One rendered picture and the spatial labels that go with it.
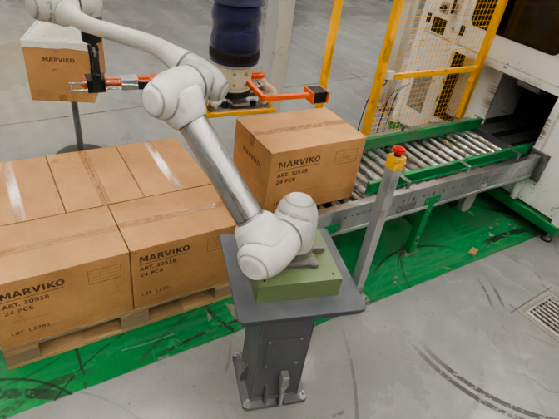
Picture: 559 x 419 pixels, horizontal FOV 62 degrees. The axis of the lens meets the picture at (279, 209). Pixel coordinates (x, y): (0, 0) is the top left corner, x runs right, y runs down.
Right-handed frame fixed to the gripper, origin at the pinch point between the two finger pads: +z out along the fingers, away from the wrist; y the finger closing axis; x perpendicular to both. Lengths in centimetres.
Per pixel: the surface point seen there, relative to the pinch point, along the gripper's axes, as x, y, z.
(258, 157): -74, -5, 41
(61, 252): 24, -17, 73
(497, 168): -253, -12, 68
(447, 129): -258, 45, 67
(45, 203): 29, 24, 73
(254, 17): -64, -8, -28
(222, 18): -51, -5, -27
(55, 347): 35, -26, 125
